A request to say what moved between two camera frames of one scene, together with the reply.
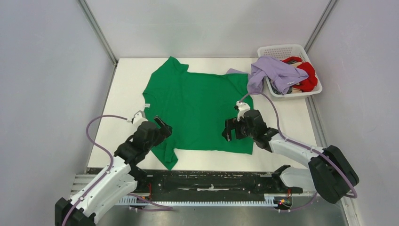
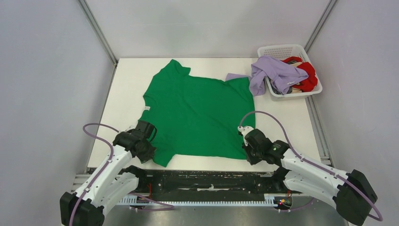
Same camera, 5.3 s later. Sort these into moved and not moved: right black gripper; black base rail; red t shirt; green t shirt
Moved: right black gripper
Not moved: red t shirt; black base rail; green t shirt
